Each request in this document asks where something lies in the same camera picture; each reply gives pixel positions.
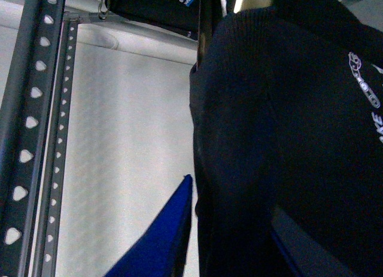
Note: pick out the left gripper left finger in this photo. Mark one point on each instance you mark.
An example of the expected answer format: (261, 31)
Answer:
(162, 250)

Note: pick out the black sweater with white print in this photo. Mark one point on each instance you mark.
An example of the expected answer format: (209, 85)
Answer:
(287, 113)

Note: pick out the black t-shirt with logo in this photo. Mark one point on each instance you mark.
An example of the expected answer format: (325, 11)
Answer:
(177, 16)

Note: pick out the grey metal rack frame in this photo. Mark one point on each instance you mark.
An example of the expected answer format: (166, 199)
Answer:
(34, 132)

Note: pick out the metal hanger hook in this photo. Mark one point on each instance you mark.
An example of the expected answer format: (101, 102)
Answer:
(102, 10)

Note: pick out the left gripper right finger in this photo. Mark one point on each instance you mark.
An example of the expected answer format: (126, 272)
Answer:
(305, 256)

